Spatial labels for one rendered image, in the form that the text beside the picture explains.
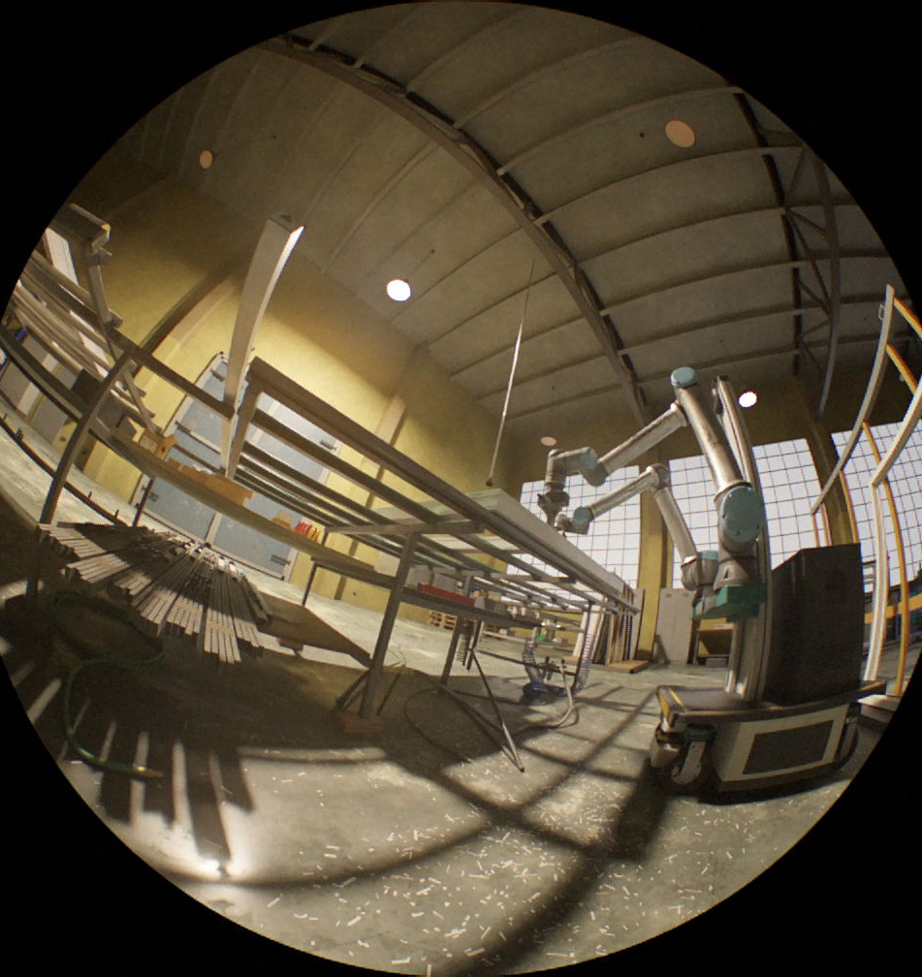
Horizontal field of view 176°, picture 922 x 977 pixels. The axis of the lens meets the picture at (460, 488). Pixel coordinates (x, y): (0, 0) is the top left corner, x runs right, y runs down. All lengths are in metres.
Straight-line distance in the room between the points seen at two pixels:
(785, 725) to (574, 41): 8.95
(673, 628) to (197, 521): 11.08
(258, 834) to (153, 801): 0.19
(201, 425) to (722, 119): 12.91
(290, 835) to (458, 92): 8.78
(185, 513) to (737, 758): 7.54
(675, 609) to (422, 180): 12.05
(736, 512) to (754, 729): 0.67
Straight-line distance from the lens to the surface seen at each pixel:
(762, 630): 1.28
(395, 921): 0.63
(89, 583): 0.68
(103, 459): 7.41
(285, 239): 0.41
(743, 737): 1.13
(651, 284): 8.87
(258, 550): 7.10
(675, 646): 8.34
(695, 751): 1.16
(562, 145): 7.87
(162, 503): 7.20
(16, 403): 9.09
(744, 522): 0.97
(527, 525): 1.04
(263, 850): 0.68
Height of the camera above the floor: 0.54
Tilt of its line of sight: 23 degrees up
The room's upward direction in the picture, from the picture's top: 15 degrees clockwise
